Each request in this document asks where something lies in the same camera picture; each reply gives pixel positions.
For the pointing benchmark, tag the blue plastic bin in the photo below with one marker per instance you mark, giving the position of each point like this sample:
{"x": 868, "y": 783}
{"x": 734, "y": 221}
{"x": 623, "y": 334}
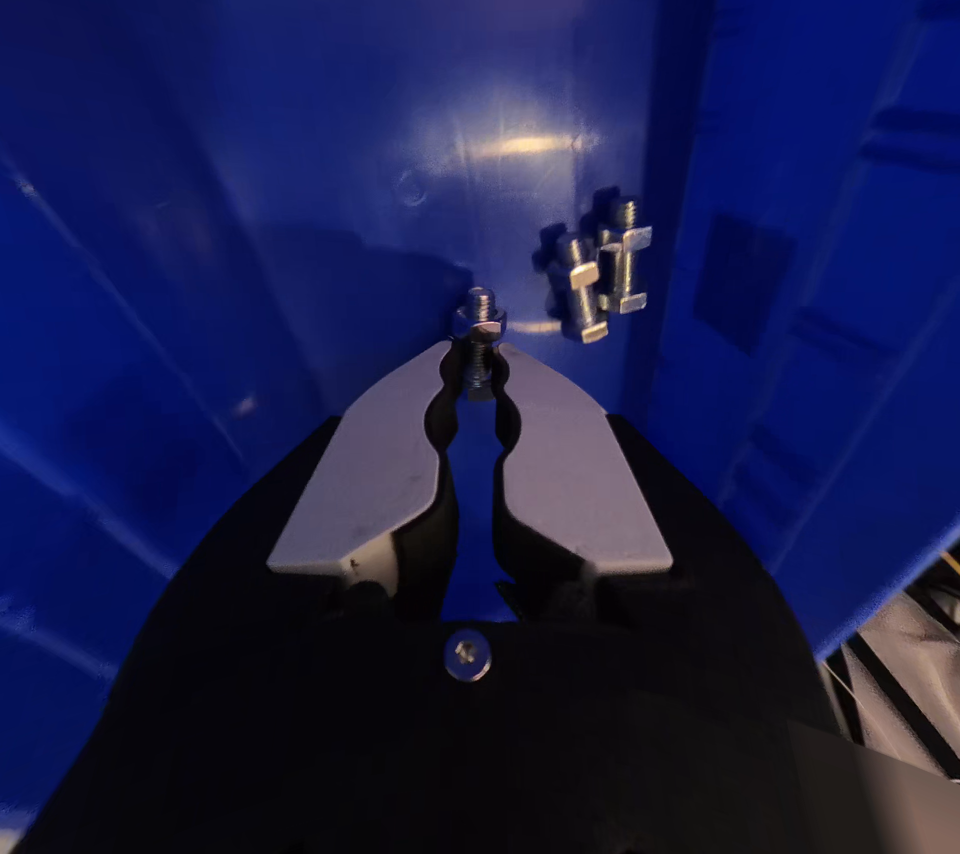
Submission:
{"x": 300, "y": 119}

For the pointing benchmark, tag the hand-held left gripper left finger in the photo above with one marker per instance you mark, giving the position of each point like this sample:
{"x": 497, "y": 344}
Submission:
{"x": 360, "y": 479}

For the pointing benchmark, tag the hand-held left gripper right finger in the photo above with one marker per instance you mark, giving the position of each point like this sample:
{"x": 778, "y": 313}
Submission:
{"x": 585, "y": 487}

